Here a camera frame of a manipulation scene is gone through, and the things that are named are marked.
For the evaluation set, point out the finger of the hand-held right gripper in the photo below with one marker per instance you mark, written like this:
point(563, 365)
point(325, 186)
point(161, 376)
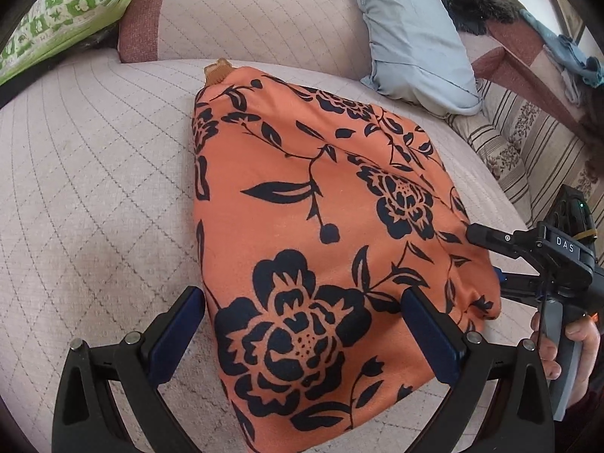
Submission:
point(500, 238)
point(524, 285)

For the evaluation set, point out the orange black floral garment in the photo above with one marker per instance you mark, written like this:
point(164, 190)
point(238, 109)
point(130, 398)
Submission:
point(306, 226)

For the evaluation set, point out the green patterned blanket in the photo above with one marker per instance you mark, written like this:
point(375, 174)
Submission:
point(61, 14)

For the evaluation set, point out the person's right hand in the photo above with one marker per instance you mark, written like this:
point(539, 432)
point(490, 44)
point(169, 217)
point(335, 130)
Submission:
point(592, 354)

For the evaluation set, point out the beige quilted sofa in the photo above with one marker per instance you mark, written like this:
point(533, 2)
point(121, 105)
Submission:
point(94, 198)

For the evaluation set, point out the striped floral cushion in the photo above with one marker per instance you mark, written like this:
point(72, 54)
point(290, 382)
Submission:
point(524, 137)

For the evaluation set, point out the light blue pillow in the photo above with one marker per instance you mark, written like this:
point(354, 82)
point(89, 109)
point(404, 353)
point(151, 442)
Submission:
point(410, 33)

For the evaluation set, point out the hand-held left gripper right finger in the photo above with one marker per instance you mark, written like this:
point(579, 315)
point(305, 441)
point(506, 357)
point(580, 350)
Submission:
point(429, 335)

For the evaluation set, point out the blue grey crumpled cloth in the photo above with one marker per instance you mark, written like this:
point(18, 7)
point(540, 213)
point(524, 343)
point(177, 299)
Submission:
point(566, 56)

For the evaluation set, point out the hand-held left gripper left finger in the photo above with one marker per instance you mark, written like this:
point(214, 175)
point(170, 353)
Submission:
point(177, 335)

